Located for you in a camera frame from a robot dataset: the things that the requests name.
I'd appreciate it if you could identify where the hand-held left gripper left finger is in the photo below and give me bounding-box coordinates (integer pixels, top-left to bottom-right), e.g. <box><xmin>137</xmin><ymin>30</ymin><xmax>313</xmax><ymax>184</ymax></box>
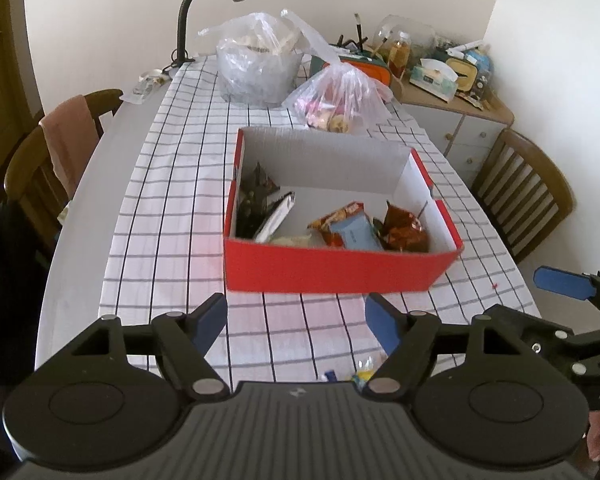
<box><xmin>70</xmin><ymin>292</ymin><xmax>231</xmax><ymax>401</ymax></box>

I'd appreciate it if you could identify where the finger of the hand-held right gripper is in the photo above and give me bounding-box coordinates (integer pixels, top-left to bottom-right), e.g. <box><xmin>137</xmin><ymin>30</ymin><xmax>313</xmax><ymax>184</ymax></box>
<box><xmin>533</xmin><ymin>265</ymin><xmax>600</xmax><ymax>324</ymax></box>
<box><xmin>485</xmin><ymin>304</ymin><xmax>600</xmax><ymax>377</ymax></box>

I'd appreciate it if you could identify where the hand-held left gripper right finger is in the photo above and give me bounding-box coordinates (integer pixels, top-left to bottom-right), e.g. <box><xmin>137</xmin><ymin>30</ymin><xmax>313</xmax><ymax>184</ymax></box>
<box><xmin>363</xmin><ymin>292</ymin><xmax>531</xmax><ymax>401</ymax></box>

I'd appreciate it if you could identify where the red cardboard box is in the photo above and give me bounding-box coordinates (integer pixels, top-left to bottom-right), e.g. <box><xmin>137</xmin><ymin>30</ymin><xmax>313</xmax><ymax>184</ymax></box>
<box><xmin>223</xmin><ymin>127</ymin><xmax>465</xmax><ymax>294</ymax></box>

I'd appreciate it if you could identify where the red-brown snack packet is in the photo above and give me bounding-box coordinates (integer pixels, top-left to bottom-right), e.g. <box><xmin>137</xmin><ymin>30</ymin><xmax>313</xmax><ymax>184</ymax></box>
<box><xmin>380</xmin><ymin>201</ymin><xmax>429</xmax><ymax>253</ymax></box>

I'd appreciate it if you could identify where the light blue snack packet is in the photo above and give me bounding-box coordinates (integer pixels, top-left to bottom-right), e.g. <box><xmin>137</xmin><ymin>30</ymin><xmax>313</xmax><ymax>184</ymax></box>
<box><xmin>330</xmin><ymin>212</ymin><xmax>384</xmax><ymax>251</ymax></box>

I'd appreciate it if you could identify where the dark brown snack packet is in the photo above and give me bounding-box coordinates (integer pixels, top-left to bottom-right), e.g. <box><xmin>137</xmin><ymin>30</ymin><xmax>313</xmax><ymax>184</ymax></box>
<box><xmin>236</xmin><ymin>185</ymin><xmax>281</xmax><ymax>239</ymax></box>

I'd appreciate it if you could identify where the silver snack packet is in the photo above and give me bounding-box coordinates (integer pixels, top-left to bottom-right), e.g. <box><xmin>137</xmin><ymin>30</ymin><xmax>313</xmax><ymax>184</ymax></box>
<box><xmin>252</xmin><ymin>191</ymin><xmax>297</xmax><ymax>244</ymax></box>

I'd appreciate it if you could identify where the small plastic bag of snacks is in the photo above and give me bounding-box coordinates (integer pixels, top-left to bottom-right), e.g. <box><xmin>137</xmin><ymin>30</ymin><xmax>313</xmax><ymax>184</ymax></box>
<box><xmin>281</xmin><ymin>57</ymin><xmax>395</xmax><ymax>135</ymax></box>

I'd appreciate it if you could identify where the person's right hand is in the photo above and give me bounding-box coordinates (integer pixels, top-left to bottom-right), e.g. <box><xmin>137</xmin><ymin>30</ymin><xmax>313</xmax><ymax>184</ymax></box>
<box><xmin>586</xmin><ymin>410</ymin><xmax>600</xmax><ymax>462</ymax></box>

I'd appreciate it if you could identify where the yellow snack packet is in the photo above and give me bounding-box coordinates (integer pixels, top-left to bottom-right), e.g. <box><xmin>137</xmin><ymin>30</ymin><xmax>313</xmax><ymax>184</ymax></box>
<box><xmin>350</xmin><ymin>355</ymin><xmax>389</xmax><ymax>387</ymax></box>

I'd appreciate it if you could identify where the wooden chair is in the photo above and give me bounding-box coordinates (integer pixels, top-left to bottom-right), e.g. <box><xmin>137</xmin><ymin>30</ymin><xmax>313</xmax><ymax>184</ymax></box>
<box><xmin>2</xmin><ymin>89</ymin><xmax>126</xmax><ymax>242</ymax></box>
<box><xmin>470</xmin><ymin>128</ymin><xmax>576</xmax><ymax>264</ymax></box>

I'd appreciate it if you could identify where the checkered tablecloth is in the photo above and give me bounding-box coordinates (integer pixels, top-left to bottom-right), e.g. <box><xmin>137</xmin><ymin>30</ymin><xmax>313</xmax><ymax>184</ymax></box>
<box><xmin>99</xmin><ymin>55</ymin><xmax>531</xmax><ymax>386</ymax></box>

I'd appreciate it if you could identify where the grey cabinet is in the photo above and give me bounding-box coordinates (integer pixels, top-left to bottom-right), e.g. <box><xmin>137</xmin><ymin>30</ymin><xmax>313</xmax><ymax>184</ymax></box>
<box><xmin>390</xmin><ymin>77</ymin><xmax>516</xmax><ymax>189</ymax></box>

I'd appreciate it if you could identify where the pink cloth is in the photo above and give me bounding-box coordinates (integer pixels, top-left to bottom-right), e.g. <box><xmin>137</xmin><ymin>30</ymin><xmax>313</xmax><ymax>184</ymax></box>
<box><xmin>39</xmin><ymin>95</ymin><xmax>101</xmax><ymax>201</ymax></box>

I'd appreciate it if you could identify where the small clear wrapper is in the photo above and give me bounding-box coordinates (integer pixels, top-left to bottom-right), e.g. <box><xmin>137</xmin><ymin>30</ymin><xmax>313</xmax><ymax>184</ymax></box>
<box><xmin>120</xmin><ymin>67</ymin><xmax>172</xmax><ymax>106</ymax></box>

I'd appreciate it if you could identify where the tissue box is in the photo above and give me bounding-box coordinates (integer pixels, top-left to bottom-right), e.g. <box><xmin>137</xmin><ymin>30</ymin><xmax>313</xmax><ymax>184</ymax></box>
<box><xmin>409</xmin><ymin>57</ymin><xmax>459</xmax><ymax>104</ymax></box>

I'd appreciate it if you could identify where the large clear plastic bag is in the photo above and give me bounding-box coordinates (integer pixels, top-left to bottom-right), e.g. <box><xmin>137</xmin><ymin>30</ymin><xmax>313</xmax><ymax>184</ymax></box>
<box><xmin>197</xmin><ymin>10</ymin><xmax>341</xmax><ymax>109</ymax></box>

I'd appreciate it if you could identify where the green orange box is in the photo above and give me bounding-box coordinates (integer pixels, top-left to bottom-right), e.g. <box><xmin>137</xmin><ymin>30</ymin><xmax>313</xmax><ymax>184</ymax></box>
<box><xmin>310</xmin><ymin>45</ymin><xmax>394</xmax><ymax>89</ymax></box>

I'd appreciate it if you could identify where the glass jar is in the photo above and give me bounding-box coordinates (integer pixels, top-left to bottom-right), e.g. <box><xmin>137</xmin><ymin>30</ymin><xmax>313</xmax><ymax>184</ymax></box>
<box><xmin>372</xmin><ymin>14</ymin><xmax>437</xmax><ymax>79</ymax></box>

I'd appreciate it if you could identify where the wooden door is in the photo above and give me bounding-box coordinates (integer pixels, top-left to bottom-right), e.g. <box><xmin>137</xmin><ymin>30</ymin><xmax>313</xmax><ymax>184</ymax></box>
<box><xmin>0</xmin><ymin>0</ymin><xmax>46</xmax><ymax>221</ymax></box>

